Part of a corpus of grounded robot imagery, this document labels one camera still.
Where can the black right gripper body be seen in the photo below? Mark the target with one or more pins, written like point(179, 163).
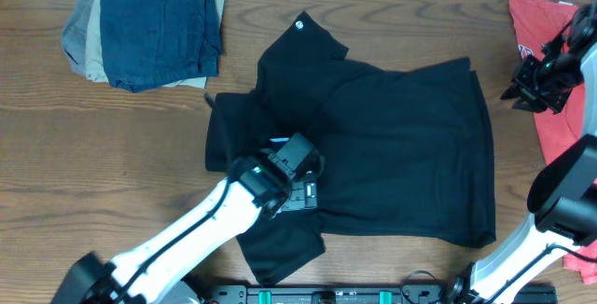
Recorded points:
point(548, 87)

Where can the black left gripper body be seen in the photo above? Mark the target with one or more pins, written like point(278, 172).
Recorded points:
point(302, 197)

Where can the black t-shirt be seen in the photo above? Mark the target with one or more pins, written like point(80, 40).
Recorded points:
point(408, 154)

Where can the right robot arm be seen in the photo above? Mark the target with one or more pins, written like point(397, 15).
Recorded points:
point(562, 199)

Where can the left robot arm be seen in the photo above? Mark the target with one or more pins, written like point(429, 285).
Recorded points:
point(254, 187)

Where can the red t-shirt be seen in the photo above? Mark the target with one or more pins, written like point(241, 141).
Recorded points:
point(536, 22)

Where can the navy folded trousers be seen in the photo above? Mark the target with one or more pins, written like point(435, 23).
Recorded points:
point(154, 29)

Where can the grey folded trousers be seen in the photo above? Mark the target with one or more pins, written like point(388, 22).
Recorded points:
point(74, 36)

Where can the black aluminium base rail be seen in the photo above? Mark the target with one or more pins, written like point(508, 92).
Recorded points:
point(240, 294)

